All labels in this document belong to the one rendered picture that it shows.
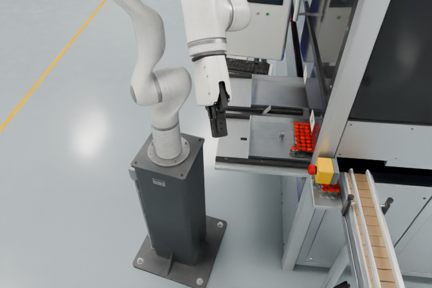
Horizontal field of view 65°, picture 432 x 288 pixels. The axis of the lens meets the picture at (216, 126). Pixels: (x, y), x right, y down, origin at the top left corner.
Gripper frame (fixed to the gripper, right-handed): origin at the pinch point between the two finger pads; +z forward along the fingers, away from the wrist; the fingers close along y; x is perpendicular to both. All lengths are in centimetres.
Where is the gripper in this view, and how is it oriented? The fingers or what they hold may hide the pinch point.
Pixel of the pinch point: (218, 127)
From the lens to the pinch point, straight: 73.9
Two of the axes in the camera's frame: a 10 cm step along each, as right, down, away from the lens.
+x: 9.2, -1.6, 3.6
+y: 3.7, 0.4, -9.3
